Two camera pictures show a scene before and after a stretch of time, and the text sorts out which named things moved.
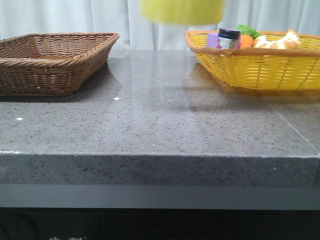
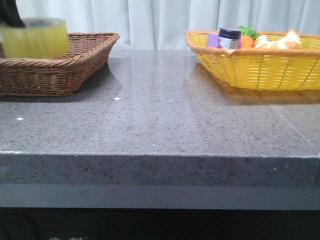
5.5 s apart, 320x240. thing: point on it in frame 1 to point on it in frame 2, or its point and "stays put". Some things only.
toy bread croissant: x=291 y=40 stays put
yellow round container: x=182 y=12 to x=42 y=37
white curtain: x=124 y=18 stays put
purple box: x=212 y=39 stays put
